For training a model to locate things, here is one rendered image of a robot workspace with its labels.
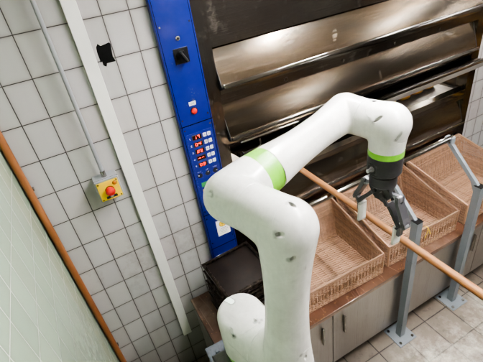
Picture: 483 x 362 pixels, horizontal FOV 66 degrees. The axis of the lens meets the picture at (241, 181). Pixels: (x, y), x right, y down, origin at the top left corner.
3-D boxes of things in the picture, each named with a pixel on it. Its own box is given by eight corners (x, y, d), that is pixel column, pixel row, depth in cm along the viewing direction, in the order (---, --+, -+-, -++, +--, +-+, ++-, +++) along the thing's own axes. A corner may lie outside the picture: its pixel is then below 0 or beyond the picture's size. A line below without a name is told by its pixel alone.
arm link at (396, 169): (415, 152, 97) (387, 140, 104) (381, 168, 93) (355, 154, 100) (411, 172, 100) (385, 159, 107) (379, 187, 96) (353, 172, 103)
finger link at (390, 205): (387, 188, 106) (390, 187, 105) (405, 224, 105) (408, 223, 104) (376, 193, 105) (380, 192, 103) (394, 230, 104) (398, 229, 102)
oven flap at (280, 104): (230, 141, 183) (216, 101, 178) (473, 50, 242) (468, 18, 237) (233, 141, 179) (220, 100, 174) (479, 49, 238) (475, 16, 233)
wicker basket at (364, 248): (256, 262, 231) (251, 228, 216) (330, 227, 248) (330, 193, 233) (301, 319, 193) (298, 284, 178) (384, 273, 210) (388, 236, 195)
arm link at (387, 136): (400, 116, 85) (424, 100, 90) (353, 105, 93) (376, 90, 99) (394, 168, 92) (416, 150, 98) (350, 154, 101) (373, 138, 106)
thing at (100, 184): (98, 195, 163) (90, 177, 158) (121, 187, 167) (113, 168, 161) (102, 204, 158) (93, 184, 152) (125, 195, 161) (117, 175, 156)
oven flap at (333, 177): (244, 222, 211) (234, 190, 206) (458, 123, 270) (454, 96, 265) (247, 224, 207) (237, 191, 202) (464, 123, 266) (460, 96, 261)
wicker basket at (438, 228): (333, 223, 250) (333, 190, 235) (396, 193, 268) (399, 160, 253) (387, 268, 212) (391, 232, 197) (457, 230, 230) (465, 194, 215)
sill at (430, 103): (232, 185, 204) (231, 179, 202) (456, 92, 263) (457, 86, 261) (237, 190, 200) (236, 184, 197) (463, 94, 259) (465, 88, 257)
